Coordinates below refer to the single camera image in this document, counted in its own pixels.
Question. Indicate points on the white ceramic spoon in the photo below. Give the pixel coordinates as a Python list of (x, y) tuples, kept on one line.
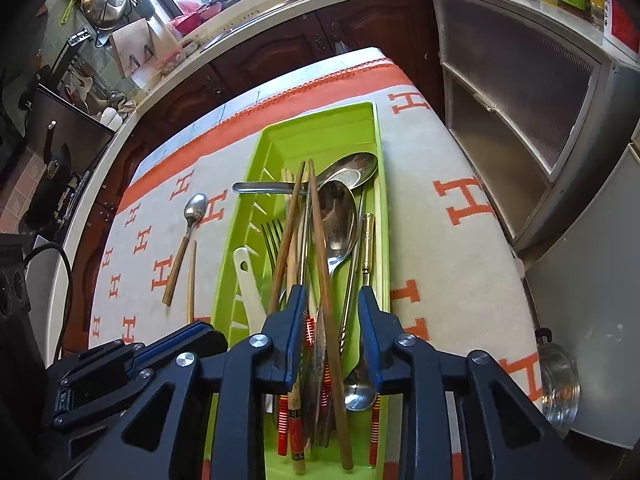
[(248, 280)]

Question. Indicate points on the large steel spoon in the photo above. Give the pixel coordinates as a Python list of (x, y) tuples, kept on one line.
[(340, 220)]

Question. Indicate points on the green plastic tray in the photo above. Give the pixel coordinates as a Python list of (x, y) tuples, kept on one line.
[(320, 130)]

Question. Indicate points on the wooden cutting board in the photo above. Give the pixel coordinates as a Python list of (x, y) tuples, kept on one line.
[(135, 42)]

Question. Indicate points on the bamboo chopstick red patterned end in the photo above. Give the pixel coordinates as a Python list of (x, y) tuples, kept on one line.
[(191, 280), (297, 440)]

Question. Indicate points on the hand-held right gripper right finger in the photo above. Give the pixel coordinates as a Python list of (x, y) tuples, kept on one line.
[(369, 340)]

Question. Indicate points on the white jar red label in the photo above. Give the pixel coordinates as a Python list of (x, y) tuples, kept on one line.
[(625, 20)]

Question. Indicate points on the brown wooden chopstick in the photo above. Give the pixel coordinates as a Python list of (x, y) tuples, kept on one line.
[(324, 280), (286, 240)]

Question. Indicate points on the black stove splash panel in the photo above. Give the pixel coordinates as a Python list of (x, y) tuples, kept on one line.
[(75, 135)]

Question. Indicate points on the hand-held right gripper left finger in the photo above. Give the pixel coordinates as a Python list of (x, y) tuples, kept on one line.
[(297, 340)]

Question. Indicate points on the food container red lid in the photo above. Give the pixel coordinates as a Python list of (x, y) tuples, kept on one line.
[(175, 57)]

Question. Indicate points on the white plastic bag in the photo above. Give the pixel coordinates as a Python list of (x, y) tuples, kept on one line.
[(341, 47)]

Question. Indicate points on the knife holder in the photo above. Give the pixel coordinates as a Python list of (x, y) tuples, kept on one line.
[(142, 5)]

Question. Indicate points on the grey metal cabinet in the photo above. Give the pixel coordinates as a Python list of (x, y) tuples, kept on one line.
[(510, 85)]

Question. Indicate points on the red plastic bowl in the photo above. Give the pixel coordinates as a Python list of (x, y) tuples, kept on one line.
[(187, 22)]

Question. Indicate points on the white stacked bowls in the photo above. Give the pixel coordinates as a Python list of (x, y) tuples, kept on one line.
[(111, 117)]

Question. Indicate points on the steel pot glass lid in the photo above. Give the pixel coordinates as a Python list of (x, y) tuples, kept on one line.
[(560, 385)]

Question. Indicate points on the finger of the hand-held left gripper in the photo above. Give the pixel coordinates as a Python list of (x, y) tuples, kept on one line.
[(170, 341), (110, 360)]

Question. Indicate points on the brown wooden kitchen cabinets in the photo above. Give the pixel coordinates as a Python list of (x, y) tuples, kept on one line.
[(280, 50)]

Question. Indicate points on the grey refrigerator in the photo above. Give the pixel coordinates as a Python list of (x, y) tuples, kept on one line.
[(600, 285)]

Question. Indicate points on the orange white printed blanket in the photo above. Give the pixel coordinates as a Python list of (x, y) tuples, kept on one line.
[(435, 260)]

